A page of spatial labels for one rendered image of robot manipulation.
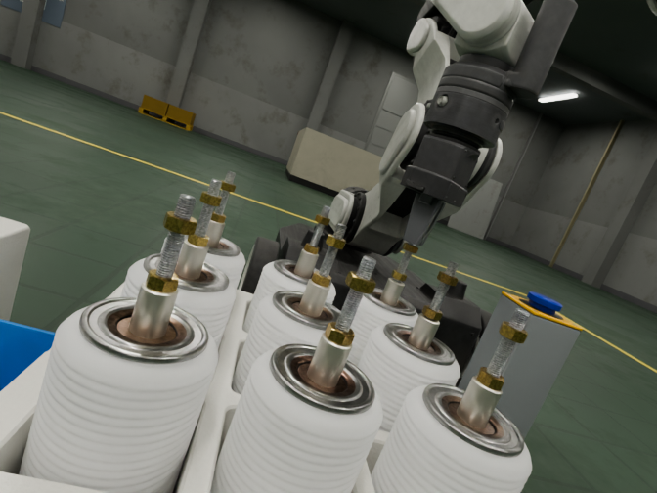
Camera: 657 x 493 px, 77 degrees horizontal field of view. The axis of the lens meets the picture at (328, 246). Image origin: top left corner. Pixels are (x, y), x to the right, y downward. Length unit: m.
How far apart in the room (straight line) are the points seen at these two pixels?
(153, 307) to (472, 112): 0.38
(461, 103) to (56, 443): 0.45
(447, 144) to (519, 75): 0.10
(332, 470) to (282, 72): 11.03
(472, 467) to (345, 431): 0.09
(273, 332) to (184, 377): 0.13
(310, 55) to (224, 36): 2.11
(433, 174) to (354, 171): 5.57
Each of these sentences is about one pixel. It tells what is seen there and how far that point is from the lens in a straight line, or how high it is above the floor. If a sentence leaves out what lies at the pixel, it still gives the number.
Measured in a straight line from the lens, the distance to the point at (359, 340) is 0.51.
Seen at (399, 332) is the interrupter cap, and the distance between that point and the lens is 0.44.
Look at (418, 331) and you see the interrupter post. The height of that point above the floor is 0.27.
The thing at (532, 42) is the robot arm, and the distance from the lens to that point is 0.52.
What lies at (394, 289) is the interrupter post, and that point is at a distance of 0.53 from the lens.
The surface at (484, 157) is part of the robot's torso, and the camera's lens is 0.83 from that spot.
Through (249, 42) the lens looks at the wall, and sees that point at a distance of 11.32.
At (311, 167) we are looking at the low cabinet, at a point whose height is 0.28.
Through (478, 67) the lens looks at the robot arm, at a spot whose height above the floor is 0.54.
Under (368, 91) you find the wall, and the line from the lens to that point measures 11.42.
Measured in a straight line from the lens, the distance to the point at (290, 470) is 0.28.
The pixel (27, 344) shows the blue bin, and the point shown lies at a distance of 0.54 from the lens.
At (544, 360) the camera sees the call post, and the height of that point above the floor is 0.26.
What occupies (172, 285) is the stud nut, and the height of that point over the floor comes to 0.29.
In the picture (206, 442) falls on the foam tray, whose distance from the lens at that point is 0.33.
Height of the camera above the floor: 0.39
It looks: 10 degrees down
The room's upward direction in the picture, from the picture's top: 21 degrees clockwise
